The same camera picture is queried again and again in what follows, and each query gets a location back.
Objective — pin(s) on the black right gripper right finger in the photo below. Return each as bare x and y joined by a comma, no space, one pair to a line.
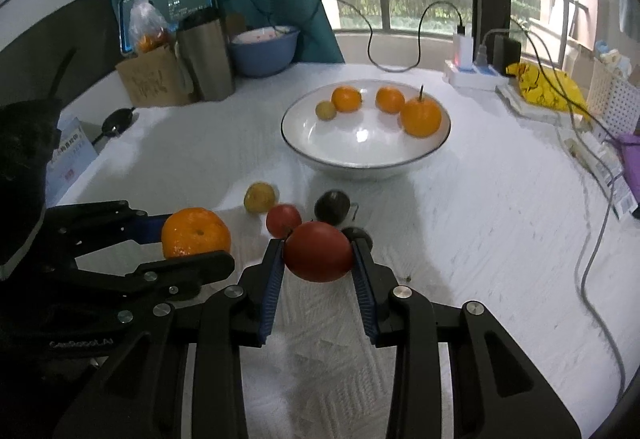
497,391

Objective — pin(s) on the small yellow-brown fruit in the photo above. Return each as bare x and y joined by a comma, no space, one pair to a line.
260,198

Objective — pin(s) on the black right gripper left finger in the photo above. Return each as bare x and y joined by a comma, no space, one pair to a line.
241,315

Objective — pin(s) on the stainless steel tumbler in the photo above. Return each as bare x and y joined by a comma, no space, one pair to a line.
202,44

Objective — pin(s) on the plastic bag with fruit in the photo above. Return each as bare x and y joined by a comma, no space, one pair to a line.
148,28

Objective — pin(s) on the white tube with barcode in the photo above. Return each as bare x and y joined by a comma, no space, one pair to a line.
604,164

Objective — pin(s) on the large orange with stem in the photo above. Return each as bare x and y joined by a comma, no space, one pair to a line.
420,117

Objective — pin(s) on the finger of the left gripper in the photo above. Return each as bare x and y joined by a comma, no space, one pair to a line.
74,230
109,296

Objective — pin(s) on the small yellow fruit on plate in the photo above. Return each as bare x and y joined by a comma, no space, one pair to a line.
325,110

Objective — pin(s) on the purple object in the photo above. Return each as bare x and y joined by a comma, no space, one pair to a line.
630,151

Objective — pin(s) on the white oval plate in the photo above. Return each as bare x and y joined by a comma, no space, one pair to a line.
362,145

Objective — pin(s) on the tablet screen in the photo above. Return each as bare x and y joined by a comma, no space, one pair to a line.
173,11

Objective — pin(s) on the dark plum with stem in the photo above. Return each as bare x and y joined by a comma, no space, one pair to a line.
352,231

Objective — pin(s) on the small orange on plate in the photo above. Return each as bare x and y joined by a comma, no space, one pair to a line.
390,100

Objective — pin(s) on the white charger plug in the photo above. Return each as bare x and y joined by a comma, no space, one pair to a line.
463,49

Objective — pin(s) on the yellow plastic bag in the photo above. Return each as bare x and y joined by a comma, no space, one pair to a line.
548,88

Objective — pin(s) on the white perforated basket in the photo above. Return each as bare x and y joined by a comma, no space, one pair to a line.
613,101

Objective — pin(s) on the orange mandarin with leaf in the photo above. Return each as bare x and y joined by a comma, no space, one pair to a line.
194,231

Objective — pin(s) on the black power adapter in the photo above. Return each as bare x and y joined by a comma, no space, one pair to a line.
507,51

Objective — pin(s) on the white power strip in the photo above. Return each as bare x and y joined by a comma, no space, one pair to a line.
478,77

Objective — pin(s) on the blue white tissue pack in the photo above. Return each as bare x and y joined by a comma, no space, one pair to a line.
70,159

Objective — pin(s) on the cardboard box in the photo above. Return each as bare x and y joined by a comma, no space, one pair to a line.
156,79

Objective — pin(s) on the blue bowl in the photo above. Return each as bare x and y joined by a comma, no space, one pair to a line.
264,52

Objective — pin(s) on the small red tomato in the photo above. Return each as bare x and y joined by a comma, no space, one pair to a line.
282,220

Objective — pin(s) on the large red tomato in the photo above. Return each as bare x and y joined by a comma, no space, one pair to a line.
317,252

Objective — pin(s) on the black spoon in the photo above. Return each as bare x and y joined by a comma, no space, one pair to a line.
115,124

